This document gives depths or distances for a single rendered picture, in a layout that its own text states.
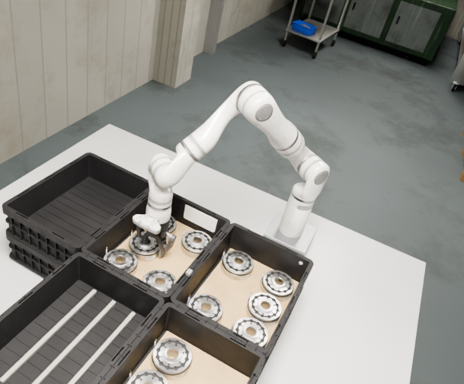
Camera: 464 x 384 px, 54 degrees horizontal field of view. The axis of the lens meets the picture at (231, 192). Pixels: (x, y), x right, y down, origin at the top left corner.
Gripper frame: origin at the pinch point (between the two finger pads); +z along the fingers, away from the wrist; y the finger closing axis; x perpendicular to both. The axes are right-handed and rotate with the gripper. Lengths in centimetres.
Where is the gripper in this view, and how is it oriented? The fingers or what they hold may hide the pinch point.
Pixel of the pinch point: (153, 248)
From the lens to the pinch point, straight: 149.8
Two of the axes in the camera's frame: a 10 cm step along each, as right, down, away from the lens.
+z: -2.0, 7.7, 6.0
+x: -4.4, 4.8, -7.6
